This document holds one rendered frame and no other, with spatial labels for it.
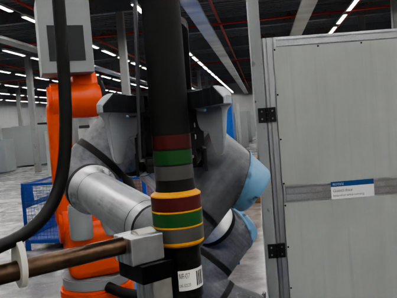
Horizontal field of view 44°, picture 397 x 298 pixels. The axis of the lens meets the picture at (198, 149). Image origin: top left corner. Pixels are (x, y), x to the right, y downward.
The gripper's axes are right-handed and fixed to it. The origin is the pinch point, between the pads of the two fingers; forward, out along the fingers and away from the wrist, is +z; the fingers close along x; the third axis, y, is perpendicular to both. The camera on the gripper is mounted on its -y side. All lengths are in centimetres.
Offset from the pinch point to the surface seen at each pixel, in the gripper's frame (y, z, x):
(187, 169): 6.2, -1.8, -1.5
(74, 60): -58, -383, 86
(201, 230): 11.4, -2.0, -2.2
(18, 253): 10.4, 5.3, 10.6
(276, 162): 23, -182, -43
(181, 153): 4.8, -1.6, -1.1
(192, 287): 16.0, -1.4, -1.1
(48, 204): 7.4, 3.7, 8.7
